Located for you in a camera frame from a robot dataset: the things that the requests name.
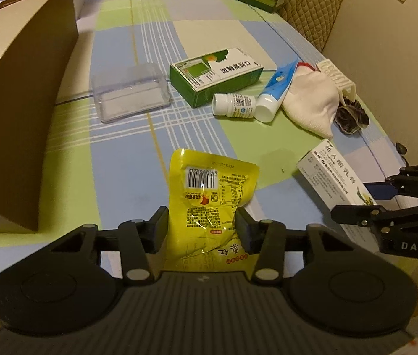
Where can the white cloth pouch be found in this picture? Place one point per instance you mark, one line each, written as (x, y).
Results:
(312, 101)

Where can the blue hand cream tube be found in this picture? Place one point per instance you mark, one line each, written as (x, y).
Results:
(269, 101)

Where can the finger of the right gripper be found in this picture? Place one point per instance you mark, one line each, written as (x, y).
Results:
(377, 217)
(405, 183)

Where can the green white spray box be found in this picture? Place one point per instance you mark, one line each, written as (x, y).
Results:
(198, 79)

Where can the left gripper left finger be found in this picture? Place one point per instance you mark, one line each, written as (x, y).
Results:
(138, 238)

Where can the white pill bottle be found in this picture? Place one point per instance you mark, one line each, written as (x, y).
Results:
(233, 105)

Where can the dark velvet scrunchie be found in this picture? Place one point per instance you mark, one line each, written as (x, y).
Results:
(351, 117)

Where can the yellow snack packet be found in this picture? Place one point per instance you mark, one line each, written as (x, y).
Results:
(205, 191)

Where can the clear plastic case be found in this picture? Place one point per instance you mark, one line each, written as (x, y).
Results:
(126, 91)

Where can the white pill blister pack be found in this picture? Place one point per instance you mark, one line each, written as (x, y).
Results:
(342, 82)

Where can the quilted beige chair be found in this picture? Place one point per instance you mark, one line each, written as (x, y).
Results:
(314, 19)

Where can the brown cardboard storage box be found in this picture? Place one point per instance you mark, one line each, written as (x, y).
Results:
(37, 38)

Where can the white ointment box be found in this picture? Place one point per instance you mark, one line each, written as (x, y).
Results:
(339, 179)

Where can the checkered tablecloth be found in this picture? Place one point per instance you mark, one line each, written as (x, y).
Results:
(106, 174)

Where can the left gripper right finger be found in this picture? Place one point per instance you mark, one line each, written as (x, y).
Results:
(264, 239)

